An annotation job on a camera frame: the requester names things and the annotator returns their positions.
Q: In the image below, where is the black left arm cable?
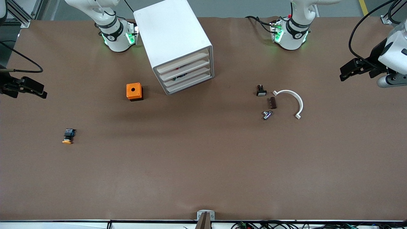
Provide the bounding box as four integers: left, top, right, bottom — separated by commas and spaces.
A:
348, 0, 407, 61

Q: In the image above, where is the black left base cable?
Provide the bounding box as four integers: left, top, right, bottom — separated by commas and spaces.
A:
245, 15, 274, 34

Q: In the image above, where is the dark vertical post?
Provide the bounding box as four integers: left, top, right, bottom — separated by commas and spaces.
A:
195, 212, 211, 229

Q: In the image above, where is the yellow push button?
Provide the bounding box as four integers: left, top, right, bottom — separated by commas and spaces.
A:
62, 128, 77, 145

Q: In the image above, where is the aluminium frame profile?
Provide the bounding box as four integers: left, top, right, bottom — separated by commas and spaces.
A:
31, 0, 49, 20
6, 0, 32, 28
381, 0, 402, 25

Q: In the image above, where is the orange button enclosure box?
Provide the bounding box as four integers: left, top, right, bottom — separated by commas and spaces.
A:
126, 83, 143, 101

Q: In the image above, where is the grey metal bracket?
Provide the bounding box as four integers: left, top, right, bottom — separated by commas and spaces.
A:
197, 210, 215, 221

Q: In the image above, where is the black cable bundle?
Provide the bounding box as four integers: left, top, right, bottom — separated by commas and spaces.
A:
231, 220, 407, 229

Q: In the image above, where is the white curved plastic bracket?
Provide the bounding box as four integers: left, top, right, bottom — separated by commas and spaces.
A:
272, 90, 304, 120

